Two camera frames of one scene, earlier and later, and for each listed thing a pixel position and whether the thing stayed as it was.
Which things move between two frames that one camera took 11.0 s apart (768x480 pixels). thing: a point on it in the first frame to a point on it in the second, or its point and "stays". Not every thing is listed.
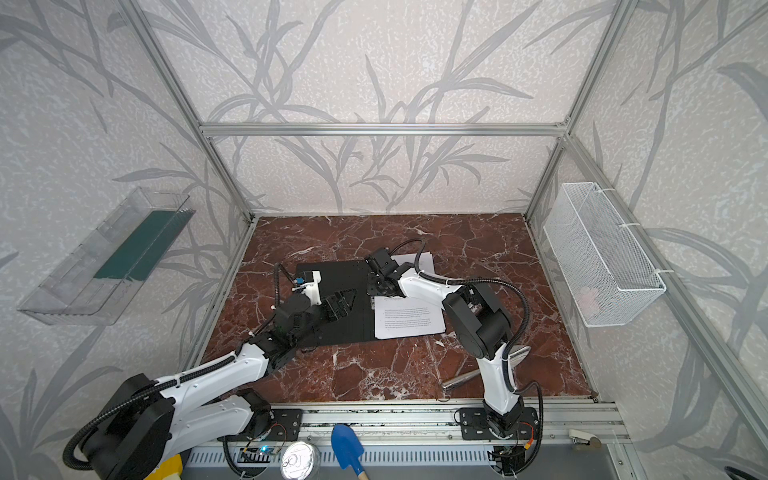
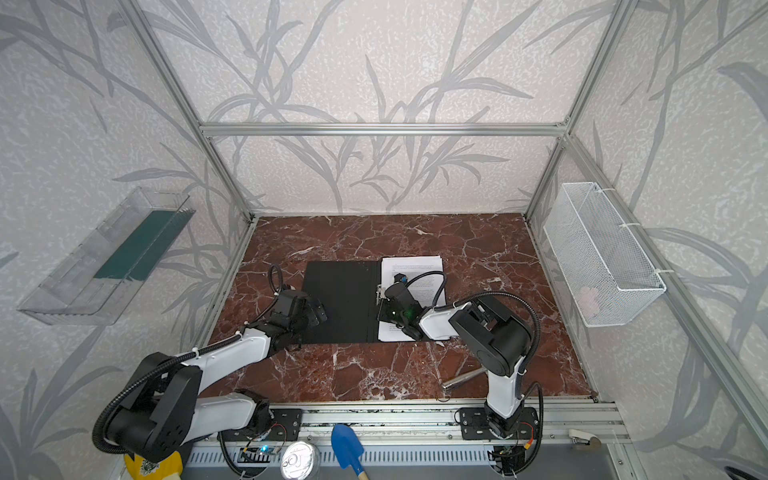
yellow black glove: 171,469 stays
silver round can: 300,461 stays
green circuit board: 260,454 stays
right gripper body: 381,282 to 390,298
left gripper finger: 337,306 to 316,312
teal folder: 357,322 stays
